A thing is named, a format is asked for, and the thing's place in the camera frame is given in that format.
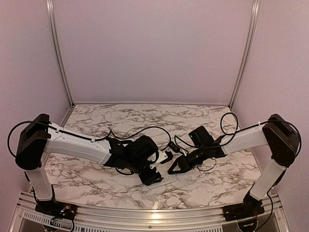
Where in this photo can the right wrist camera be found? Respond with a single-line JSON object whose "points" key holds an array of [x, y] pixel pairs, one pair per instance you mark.
{"points": [[175, 148]]}

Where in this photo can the right aluminium corner post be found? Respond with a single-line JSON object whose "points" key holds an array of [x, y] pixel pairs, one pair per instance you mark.
{"points": [[246, 54]]}

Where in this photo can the left aluminium corner post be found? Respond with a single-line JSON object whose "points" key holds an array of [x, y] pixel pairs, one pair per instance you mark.
{"points": [[56, 45]]}

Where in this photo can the aluminium corner post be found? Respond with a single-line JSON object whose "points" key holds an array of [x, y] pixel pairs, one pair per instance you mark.
{"points": [[56, 45], [246, 54]]}

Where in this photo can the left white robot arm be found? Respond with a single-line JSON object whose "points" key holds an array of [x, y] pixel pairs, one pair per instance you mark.
{"points": [[42, 136]]}

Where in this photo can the white remote control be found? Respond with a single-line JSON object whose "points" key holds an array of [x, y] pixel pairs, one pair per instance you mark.
{"points": [[166, 179]]}

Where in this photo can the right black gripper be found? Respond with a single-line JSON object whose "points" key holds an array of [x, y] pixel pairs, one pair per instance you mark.
{"points": [[184, 164]]}

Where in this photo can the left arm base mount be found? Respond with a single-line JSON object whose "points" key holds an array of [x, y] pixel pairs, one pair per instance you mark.
{"points": [[55, 208]]}

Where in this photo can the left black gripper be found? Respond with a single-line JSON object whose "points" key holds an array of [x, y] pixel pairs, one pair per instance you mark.
{"points": [[150, 179]]}

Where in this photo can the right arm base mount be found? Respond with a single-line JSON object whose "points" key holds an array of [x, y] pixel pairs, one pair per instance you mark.
{"points": [[250, 207]]}

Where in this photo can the front aluminium rail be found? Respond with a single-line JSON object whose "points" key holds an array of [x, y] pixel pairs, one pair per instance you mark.
{"points": [[105, 219]]}

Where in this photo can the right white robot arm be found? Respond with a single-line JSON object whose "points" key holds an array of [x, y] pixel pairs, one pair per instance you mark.
{"points": [[282, 137]]}

